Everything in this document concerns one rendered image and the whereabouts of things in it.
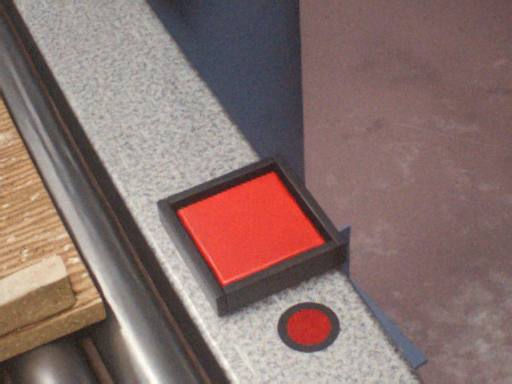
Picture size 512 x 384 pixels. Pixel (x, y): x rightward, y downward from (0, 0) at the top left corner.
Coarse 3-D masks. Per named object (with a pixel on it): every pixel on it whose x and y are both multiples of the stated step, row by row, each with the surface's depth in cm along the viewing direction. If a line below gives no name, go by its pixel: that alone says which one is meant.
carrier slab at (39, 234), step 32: (0, 96) 65; (0, 128) 63; (0, 160) 61; (0, 192) 60; (32, 192) 60; (0, 224) 58; (32, 224) 58; (0, 256) 56; (32, 256) 56; (64, 256) 56; (96, 288) 55; (64, 320) 54; (96, 320) 55; (0, 352) 53
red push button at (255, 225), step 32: (224, 192) 60; (256, 192) 60; (288, 192) 59; (192, 224) 58; (224, 224) 58; (256, 224) 58; (288, 224) 58; (224, 256) 57; (256, 256) 57; (288, 256) 57
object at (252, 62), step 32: (160, 0) 110; (192, 0) 107; (224, 0) 107; (256, 0) 108; (288, 0) 112; (192, 32) 111; (224, 32) 110; (256, 32) 111; (288, 32) 115; (224, 64) 113; (256, 64) 114; (288, 64) 118; (224, 96) 117; (256, 96) 118; (288, 96) 121; (256, 128) 121; (288, 128) 125; (288, 160) 128; (384, 320) 165; (416, 352) 161
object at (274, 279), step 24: (240, 168) 60; (264, 168) 61; (288, 168) 60; (192, 192) 59; (216, 192) 60; (168, 216) 58; (312, 216) 58; (336, 240) 57; (192, 264) 56; (288, 264) 56; (312, 264) 56; (336, 264) 58; (216, 288) 55; (240, 288) 55; (264, 288) 56; (216, 312) 55
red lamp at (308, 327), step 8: (296, 312) 56; (304, 312) 56; (312, 312) 56; (320, 312) 56; (288, 320) 55; (296, 320) 55; (304, 320) 55; (312, 320) 55; (320, 320) 55; (328, 320) 55; (288, 328) 55; (296, 328) 55; (304, 328) 55; (312, 328) 55; (320, 328) 55; (328, 328) 55; (296, 336) 55; (304, 336) 55; (312, 336) 55; (320, 336) 55; (304, 344) 54; (312, 344) 54
